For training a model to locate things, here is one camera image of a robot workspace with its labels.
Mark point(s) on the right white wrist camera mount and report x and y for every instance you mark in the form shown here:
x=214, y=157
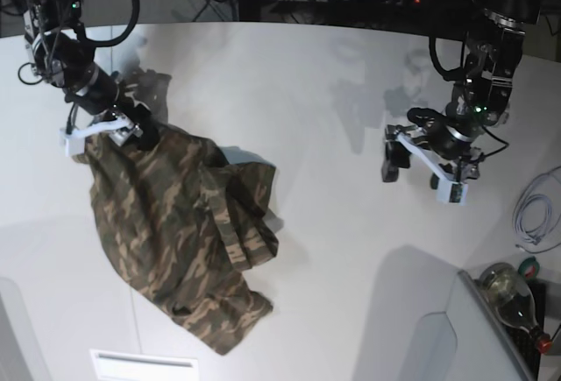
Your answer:
x=73, y=140

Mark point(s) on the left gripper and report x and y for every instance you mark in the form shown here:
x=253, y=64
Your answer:
x=449, y=137

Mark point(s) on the clear plastic bottle red cap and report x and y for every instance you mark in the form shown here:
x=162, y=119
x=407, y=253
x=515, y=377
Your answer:
x=508, y=294

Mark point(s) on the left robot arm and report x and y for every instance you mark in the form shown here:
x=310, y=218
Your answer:
x=481, y=88

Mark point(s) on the camouflage t-shirt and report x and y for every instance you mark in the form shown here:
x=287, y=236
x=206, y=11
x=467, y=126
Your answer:
x=180, y=223

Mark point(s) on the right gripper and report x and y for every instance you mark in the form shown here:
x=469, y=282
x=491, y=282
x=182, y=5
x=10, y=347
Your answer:
x=96, y=96

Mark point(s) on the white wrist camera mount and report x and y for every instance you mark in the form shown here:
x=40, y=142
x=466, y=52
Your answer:
x=73, y=140
x=452, y=189

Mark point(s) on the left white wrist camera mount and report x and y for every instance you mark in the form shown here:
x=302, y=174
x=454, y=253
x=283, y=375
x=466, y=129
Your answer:
x=452, y=189

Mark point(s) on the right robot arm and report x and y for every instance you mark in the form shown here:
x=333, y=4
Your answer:
x=62, y=55

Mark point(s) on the green tape roll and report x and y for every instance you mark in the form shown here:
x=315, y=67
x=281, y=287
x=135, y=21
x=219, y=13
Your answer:
x=529, y=268

